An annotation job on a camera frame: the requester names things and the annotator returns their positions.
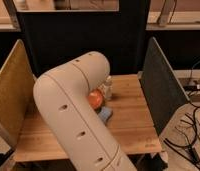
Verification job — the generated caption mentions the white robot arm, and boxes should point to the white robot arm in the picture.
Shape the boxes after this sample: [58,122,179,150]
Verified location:
[33,51,137,171]

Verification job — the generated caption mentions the small white bottle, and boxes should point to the small white bottle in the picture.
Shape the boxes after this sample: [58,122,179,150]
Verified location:
[104,76,112,100]

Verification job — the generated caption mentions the orange bowl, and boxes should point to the orange bowl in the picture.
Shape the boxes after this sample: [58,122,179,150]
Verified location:
[88,89,103,109]

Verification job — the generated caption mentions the right dark board panel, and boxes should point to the right dark board panel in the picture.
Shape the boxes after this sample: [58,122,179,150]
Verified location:
[140,37,190,135]

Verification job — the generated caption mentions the left cork board panel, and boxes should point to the left cork board panel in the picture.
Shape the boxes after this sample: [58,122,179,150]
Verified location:
[0,39,34,149]

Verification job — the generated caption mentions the black cabinet frame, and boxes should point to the black cabinet frame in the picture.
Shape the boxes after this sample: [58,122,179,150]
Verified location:
[13,0,151,78]

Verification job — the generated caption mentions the black floor cables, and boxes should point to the black floor cables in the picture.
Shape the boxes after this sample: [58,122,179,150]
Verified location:
[163,99,200,168]

